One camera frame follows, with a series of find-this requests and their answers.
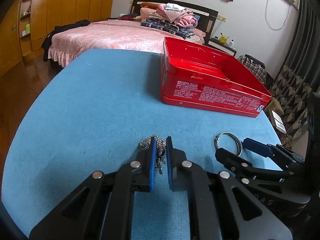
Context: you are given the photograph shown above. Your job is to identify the silver chain necklace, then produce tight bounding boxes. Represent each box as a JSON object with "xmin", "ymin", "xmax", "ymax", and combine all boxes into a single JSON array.
[{"xmin": 138, "ymin": 134, "xmax": 168, "ymax": 175}]

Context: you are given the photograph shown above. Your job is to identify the wooden stool with boxes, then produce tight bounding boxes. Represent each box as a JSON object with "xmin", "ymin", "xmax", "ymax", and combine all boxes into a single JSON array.
[{"xmin": 264, "ymin": 97, "xmax": 286, "ymax": 134}]

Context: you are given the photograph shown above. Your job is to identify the silver bangle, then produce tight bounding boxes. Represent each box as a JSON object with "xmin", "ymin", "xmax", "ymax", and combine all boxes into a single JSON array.
[{"xmin": 213, "ymin": 132, "xmax": 242, "ymax": 157}]

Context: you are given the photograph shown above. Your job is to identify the dark patterned curtain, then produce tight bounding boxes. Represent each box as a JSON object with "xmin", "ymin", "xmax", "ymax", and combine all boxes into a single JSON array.
[{"xmin": 271, "ymin": 0, "xmax": 319, "ymax": 144}]

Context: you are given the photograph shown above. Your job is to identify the blue table cloth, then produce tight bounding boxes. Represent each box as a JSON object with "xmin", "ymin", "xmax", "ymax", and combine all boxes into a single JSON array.
[{"xmin": 2, "ymin": 49, "xmax": 279, "ymax": 235}]

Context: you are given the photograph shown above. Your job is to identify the red tin box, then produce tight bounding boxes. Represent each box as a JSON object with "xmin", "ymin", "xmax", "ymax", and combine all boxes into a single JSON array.
[{"xmin": 160, "ymin": 37, "xmax": 272, "ymax": 118}]

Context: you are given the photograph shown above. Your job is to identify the white lotion bottle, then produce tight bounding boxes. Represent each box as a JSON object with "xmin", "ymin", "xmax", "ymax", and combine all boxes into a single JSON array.
[{"xmin": 228, "ymin": 40, "xmax": 234, "ymax": 48}]

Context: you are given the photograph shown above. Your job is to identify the yellow Pikachu plush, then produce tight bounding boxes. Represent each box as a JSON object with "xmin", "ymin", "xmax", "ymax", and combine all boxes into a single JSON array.
[{"xmin": 218, "ymin": 33, "xmax": 229, "ymax": 44}]

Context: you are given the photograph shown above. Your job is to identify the black nightstand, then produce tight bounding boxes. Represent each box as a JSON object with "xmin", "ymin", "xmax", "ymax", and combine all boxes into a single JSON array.
[{"xmin": 208, "ymin": 38, "xmax": 237, "ymax": 57}]

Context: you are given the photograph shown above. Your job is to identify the pink covered bed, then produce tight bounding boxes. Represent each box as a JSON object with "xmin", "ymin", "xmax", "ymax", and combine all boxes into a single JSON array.
[{"xmin": 43, "ymin": 0, "xmax": 219, "ymax": 67}]

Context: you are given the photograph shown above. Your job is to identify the pile of folded clothes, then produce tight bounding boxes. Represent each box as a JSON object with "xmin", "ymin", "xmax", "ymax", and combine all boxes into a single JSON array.
[{"xmin": 140, "ymin": 2, "xmax": 206, "ymax": 40}]

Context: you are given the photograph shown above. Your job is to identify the black clothing on bed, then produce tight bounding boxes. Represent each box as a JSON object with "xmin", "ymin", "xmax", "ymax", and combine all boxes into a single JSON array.
[{"xmin": 41, "ymin": 19, "xmax": 91, "ymax": 62}]

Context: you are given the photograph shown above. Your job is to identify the wooden wardrobe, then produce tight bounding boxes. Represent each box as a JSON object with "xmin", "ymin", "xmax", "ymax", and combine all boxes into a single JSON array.
[{"xmin": 1, "ymin": 0, "xmax": 113, "ymax": 75}]

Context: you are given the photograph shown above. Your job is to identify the white hanging cable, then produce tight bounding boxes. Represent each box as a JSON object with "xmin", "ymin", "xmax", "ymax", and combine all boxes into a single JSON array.
[{"xmin": 264, "ymin": 0, "xmax": 292, "ymax": 32}]

